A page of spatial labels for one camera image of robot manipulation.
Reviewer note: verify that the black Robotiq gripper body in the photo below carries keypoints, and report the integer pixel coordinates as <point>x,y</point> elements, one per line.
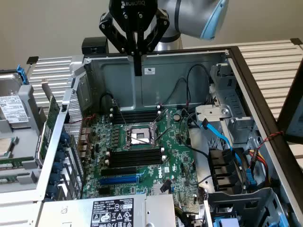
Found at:
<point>132,14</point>

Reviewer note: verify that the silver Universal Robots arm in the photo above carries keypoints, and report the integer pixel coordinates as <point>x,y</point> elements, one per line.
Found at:
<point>189,14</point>

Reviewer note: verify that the black box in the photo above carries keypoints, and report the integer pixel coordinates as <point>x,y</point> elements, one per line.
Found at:
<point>94,43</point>

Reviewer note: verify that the white label sticker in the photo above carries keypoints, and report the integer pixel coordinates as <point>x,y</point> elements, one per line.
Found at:
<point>149,70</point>

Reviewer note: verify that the open PC case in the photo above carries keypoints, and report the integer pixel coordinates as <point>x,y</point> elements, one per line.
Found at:
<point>165,80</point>

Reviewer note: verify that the thin metal locking lever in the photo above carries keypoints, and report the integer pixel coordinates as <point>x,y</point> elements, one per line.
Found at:
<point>119,113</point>
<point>165,133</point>

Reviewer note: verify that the metal socket cover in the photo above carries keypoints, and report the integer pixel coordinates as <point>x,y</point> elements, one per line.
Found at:
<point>167,113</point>

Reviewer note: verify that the black table end cap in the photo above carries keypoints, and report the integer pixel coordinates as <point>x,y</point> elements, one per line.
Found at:
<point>296,41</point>
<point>32,60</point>

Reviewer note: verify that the round coin battery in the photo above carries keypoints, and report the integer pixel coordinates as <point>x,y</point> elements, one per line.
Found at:
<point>176,116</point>

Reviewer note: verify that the silver metal disk bay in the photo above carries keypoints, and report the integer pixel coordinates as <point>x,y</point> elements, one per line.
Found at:
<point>227,99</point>

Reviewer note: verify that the green graphics card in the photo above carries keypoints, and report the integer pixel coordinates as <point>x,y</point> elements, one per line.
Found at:
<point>50,113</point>

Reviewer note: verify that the CPU socket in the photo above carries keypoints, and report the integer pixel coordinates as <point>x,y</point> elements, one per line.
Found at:
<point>139,136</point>

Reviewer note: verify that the green Dell motherboard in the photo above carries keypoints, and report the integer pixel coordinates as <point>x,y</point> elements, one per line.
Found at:
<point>172,142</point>

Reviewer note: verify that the grey parts rack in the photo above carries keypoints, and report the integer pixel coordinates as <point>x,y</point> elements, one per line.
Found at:
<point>27,106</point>

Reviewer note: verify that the blue slot retainer knob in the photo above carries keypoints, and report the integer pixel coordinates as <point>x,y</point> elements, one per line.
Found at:
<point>51,190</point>
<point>64,138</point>
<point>57,167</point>
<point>60,156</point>
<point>55,178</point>

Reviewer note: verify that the silver hard disk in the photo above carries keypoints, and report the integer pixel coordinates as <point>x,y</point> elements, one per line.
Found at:
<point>11,106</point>

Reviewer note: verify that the long black expansion slot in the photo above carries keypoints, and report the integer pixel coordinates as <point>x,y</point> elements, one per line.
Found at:
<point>118,171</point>

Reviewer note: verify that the blue expansion slot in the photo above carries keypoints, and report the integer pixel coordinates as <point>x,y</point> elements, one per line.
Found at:
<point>118,180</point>

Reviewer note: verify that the black fan shroud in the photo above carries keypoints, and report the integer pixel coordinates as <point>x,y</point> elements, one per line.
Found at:
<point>222,170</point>

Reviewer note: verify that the silver CPU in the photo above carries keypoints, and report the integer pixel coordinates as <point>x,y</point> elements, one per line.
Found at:
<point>3,146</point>

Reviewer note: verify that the short black expansion slot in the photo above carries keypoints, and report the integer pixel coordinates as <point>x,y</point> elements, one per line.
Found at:
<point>104,191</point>

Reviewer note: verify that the small silver heat sink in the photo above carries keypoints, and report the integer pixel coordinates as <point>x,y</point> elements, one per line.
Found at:
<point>156,189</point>

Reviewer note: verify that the black framed monitor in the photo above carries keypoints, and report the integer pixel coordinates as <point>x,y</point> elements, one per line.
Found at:
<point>296,123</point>

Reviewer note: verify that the blue plastic clip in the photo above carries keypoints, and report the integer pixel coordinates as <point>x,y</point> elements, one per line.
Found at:
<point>251,178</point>

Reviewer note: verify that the silver power supply with label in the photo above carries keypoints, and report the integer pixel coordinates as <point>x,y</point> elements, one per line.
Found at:
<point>78,209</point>

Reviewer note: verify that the grey metal disk bay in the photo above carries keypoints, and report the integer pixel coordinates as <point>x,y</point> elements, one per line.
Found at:
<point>248,201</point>

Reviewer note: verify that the blue drive caddy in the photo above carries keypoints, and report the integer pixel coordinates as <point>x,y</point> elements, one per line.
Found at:
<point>227,222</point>

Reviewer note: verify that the silver drive bracket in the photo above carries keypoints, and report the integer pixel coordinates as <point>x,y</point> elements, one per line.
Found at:
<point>213,111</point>

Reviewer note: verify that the blue disk bracket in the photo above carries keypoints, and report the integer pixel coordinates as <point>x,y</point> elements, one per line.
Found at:
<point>22,74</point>

